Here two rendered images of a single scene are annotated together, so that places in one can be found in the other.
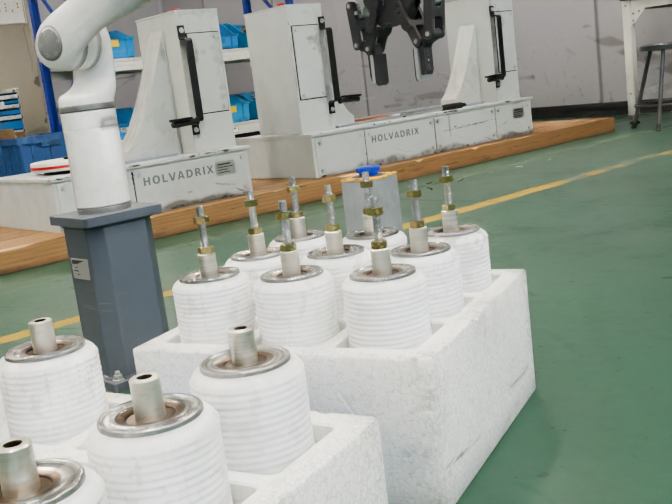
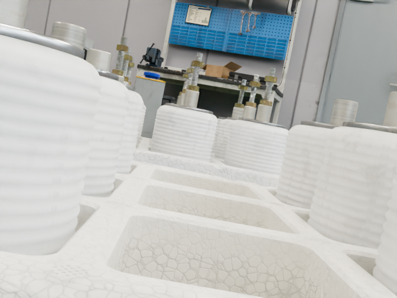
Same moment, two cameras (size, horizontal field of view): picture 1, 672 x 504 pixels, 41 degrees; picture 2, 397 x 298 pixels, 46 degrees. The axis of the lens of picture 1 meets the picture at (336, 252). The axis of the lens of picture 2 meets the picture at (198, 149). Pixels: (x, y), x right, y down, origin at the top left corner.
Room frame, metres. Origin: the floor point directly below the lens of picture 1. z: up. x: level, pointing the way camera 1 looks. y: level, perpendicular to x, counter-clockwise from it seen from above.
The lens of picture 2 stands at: (0.41, 0.44, 0.23)
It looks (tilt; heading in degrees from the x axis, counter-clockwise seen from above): 3 degrees down; 326
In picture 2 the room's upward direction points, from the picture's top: 11 degrees clockwise
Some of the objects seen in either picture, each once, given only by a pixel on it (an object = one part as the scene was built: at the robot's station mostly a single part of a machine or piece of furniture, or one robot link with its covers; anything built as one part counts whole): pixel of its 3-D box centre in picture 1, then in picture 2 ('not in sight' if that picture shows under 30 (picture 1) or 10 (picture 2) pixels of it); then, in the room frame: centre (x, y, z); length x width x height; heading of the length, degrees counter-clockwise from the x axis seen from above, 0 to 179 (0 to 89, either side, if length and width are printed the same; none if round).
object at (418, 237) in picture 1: (419, 240); (248, 115); (1.09, -0.10, 0.26); 0.02 x 0.02 x 0.03
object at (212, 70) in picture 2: not in sight; (220, 71); (4.99, -2.71, 0.87); 0.40 x 0.30 x 0.23; 26
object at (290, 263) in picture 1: (290, 264); (190, 101); (1.04, 0.06, 0.26); 0.02 x 0.02 x 0.03
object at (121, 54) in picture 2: (203, 235); (120, 61); (1.09, 0.16, 0.30); 0.01 x 0.01 x 0.08
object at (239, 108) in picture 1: (212, 111); not in sight; (6.87, 0.79, 0.36); 0.50 x 0.38 x 0.21; 38
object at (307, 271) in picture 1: (292, 274); (189, 109); (1.04, 0.06, 0.25); 0.08 x 0.08 x 0.01
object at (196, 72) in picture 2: (286, 232); (195, 77); (1.04, 0.06, 0.30); 0.01 x 0.01 x 0.08
